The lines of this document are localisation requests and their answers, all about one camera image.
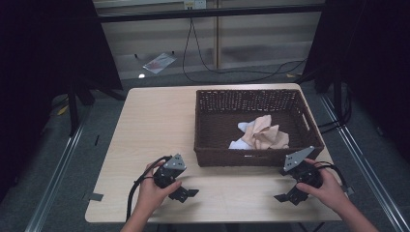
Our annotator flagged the brown wicker basket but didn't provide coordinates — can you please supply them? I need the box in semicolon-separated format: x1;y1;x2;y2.
193;88;326;168

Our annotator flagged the white wall outlet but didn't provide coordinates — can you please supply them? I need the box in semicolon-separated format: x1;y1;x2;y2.
183;0;208;11

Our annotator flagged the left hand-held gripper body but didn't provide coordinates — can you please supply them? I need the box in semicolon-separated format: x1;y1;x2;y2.
153;153;188;189

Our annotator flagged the black curtain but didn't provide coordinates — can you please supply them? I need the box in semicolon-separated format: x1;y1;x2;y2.
0;0;124;201
302;0;410;163

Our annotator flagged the person's left hand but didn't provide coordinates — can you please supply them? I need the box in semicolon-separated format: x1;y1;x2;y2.
136;161;183;217

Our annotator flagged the black floor cable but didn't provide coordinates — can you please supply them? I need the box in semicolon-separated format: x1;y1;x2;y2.
181;17;308;83

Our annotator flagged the white cloth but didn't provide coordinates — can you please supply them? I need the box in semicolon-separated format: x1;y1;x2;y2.
227;121;255;151

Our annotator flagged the clear plastic bag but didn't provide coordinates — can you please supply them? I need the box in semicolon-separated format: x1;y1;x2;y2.
142;52;178;75

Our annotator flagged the wooden wall post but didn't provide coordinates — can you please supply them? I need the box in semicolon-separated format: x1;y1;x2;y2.
214;0;223;70

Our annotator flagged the bundle of black cables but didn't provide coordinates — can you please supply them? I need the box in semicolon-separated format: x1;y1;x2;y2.
317;86;355;135

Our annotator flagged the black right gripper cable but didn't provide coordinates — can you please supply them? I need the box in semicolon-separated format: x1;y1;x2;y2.
312;160;350;191

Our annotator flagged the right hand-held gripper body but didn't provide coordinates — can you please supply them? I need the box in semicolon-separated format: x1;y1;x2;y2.
278;145;324;191

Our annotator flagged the black metal stand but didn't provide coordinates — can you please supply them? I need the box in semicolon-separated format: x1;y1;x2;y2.
65;78;128;137
294;67;355;129

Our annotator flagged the black horizontal bar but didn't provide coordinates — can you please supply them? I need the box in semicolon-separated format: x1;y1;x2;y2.
96;3;325;24

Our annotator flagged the person's right hand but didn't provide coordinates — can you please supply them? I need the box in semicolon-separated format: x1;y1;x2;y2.
295;159;351;215

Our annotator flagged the metal floor rail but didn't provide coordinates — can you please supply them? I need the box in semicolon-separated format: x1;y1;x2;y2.
24;115;89;232
318;93;410;232

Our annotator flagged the beige cloth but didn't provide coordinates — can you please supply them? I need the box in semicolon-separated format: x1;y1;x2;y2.
241;114;290;151

